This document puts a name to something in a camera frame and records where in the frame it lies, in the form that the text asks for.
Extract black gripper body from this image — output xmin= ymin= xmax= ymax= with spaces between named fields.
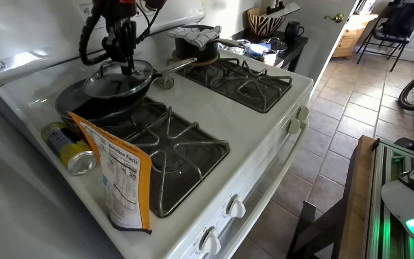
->
xmin=93 ymin=0 xmax=141 ymax=25

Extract glass pot lid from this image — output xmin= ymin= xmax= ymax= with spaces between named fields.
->
xmin=83 ymin=58 xmax=157 ymax=101

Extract black cooking pot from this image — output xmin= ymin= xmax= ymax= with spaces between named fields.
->
xmin=172 ymin=35 xmax=241 ymax=64

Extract small grey metal cap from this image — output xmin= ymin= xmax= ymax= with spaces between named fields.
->
xmin=156 ymin=75 xmax=176 ymax=91

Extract black frying pan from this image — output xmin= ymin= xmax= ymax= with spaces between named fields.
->
xmin=54 ymin=56 xmax=199 ymax=127

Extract yellow spray can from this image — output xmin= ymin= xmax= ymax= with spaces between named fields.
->
xmin=41 ymin=121 xmax=98 ymax=177

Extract black cast-iron stove grate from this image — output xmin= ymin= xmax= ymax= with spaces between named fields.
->
xmin=175 ymin=56 xmax=294 ymax=115
xmin=90 ymin=98 xmax=232 ymax=219

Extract white gas stove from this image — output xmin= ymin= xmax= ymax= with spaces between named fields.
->
xmin=0 ymin=0 xmax=315 ymax=259

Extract zebra pattern basket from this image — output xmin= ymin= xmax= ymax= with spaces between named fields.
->
xmin=245 ymin=6 xmax=288 ymax=38

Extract orange food pouch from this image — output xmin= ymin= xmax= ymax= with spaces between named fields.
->
xmin=65 ymin=111 xmax=153 ymax=235

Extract black mug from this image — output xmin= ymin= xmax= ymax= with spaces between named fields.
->
xmin=284 ymin=20 xmax=307 ymax=43

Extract black side table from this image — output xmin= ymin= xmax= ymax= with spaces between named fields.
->
xmin=233 ymin=29 xmax=311 ymax=74

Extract white stove knob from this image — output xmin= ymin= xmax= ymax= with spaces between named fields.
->
xmin=199 ymin=226 xmax=222 ymax=256
xmin=285 ymin=118 xmax=302 ymax=136
xmin=225 ymin=193 xmax=248 ymax=220
xmin=295 ymin=105 xmax=311 ymax=121

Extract white door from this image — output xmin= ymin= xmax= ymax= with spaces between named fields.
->
xmin=291 ymin=0 xmax=359 ymax=82

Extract brass door knob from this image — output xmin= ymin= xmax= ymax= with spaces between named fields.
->
xmin=325 ymin=12 xmax=347 ymax=25

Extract black stand leg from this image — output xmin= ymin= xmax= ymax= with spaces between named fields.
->
xmin=285 ymin=199 xmax=348 ymax=259

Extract black folding chair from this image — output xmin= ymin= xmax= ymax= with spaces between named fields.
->
xmin=356 ymin=0 xmax=414 ymax=72

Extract wooden board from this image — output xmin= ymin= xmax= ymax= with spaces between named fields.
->
xmin=338 ymin=134 xmax=379 ymax=259

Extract black corrugated cable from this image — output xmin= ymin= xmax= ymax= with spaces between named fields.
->
xmin=78 ymin=12 xmax=111 ymax=68

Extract white oven door handle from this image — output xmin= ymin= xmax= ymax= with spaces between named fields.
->
xmin=215 ymin=120 xmax=311 ymax=254

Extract aluminium frame cart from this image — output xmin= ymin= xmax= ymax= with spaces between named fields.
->
xmin=366 ymin=141 xmax=414 ymax=259

